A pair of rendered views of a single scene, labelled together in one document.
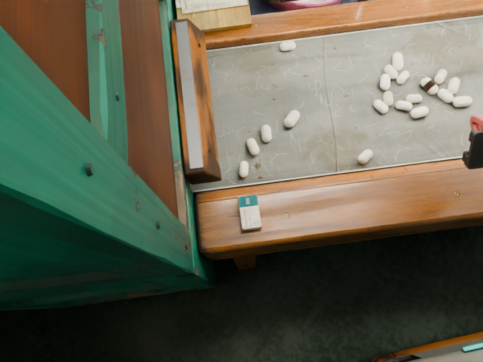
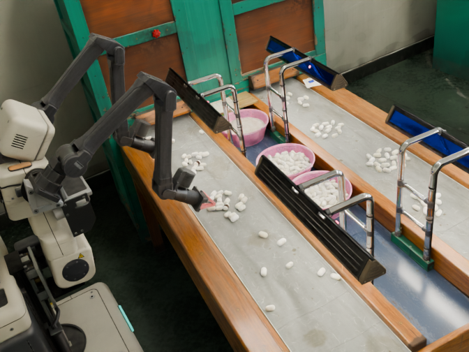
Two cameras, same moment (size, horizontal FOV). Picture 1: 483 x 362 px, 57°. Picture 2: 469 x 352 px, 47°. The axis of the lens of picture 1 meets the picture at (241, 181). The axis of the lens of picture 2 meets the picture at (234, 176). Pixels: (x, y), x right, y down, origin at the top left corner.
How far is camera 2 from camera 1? 254 cm
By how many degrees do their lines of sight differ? 52
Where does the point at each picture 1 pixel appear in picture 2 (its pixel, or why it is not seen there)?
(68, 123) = (85, 31)
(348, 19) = (216, 137)
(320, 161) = not seen: hidden behind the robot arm
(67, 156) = (81, 31)
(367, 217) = (137, 161)
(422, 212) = (142, 172)
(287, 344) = (118, 279)
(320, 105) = (180, 146)
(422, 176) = not seen: hidden behind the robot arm
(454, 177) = not seen: hidden behind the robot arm
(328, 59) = (201, 142)
